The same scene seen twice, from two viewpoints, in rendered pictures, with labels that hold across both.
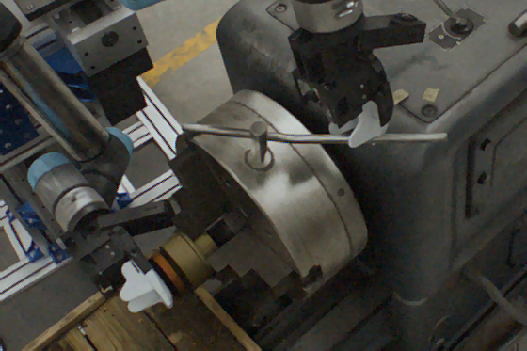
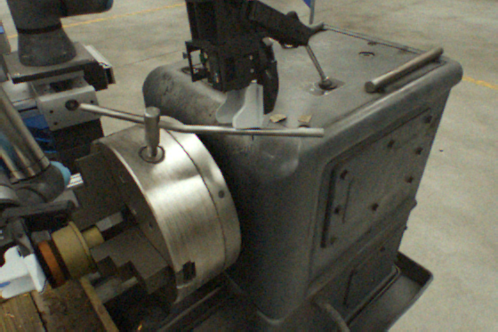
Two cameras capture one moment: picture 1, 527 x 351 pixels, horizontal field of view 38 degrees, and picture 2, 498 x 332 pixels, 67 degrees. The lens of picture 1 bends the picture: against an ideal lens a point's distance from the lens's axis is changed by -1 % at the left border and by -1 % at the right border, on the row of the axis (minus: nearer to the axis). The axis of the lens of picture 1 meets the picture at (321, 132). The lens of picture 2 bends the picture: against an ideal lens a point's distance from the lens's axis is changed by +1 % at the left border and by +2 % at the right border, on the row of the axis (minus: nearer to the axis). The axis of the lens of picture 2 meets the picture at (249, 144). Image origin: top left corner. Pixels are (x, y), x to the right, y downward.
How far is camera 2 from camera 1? 0.50 m
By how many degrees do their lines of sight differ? 17
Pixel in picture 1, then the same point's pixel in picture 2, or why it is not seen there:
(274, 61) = (180, 98)
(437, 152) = (309, 158)
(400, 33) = (289, 22)
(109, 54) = (70, 117)
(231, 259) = (114, 251)
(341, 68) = (232, 35)
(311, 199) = (193, 195)
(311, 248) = (187, 242)
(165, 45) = not seen: hidden behind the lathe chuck
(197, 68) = not seen: hidden behind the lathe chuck
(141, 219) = (43, 214)
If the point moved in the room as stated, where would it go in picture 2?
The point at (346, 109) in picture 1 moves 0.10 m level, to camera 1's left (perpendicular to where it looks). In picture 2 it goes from (234, 75) to (145, 79)
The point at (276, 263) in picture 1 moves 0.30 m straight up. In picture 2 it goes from (154, 258) to (115, 73)
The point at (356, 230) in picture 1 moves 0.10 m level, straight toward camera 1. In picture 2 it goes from (231, 234) to (234, 288)
